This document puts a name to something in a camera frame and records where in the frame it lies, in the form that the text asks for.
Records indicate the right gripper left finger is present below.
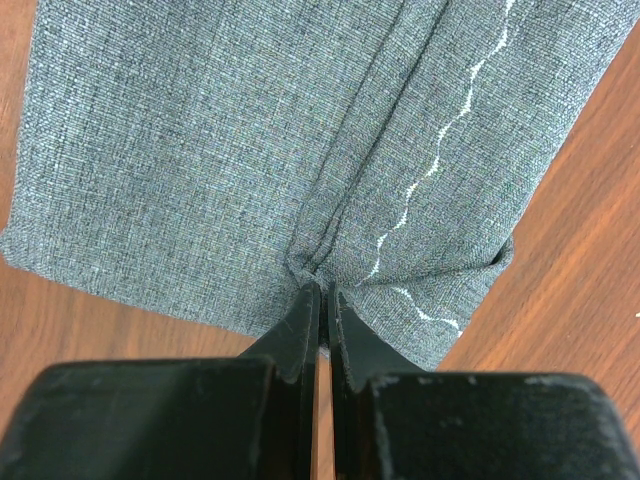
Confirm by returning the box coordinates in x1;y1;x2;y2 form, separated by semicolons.
1;283;320;479

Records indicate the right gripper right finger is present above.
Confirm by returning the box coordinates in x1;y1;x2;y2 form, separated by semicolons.
327;288;639;479

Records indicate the grey cloth napkin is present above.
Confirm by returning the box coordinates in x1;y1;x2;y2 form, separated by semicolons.
1;1;639;369

